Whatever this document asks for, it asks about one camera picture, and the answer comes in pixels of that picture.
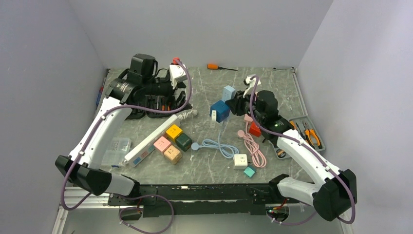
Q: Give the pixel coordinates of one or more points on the blue pen at wall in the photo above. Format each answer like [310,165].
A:
[100,92]

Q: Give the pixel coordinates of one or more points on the teal plug adapter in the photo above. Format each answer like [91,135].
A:
[249,171]

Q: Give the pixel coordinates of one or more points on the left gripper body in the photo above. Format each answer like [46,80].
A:
[157,86]

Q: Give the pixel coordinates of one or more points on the orange pliers in tray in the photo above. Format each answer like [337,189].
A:
[311,135]

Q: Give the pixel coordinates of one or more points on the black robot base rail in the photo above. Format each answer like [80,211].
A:
[204,199]

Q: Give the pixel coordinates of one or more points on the dark green cube socket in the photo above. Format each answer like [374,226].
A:
[184,142]

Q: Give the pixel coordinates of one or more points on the white cube socket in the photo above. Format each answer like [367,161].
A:
[240,161]

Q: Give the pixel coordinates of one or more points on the light blue power strip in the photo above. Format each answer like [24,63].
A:
[228,93]

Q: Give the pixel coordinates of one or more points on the clear plastic screw box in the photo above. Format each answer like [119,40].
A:
[116,152]

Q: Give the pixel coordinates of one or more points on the blue cube socket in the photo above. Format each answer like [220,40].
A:
[221,109]

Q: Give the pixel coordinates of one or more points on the red cube socket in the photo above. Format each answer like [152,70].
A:
[254,130]

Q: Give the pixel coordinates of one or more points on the beige cube socket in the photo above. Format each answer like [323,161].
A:
[172,154]

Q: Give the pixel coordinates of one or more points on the orange handled screwdriver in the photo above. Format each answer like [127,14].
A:
[217,67]

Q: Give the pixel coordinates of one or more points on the yellow cube socket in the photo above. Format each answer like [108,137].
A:
[173,132]

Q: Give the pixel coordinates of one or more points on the white long power strip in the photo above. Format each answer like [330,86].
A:
[146,147]

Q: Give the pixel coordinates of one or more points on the black tool case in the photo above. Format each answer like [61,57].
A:
[158,95]

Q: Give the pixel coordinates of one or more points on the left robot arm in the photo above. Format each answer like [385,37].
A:
[82,166]

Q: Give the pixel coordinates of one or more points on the pink cube socket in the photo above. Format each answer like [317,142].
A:
[162,144]

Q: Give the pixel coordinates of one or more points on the white charger plug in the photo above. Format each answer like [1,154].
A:
[213,119]

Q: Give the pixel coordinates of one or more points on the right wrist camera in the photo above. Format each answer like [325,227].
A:
[249,82]

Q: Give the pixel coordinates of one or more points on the pink power strip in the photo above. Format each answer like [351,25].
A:
[248,118]

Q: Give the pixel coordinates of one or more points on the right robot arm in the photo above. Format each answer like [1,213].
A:
[332,191]

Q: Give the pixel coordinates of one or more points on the black electrical tape roll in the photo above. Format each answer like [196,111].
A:
[280,153]

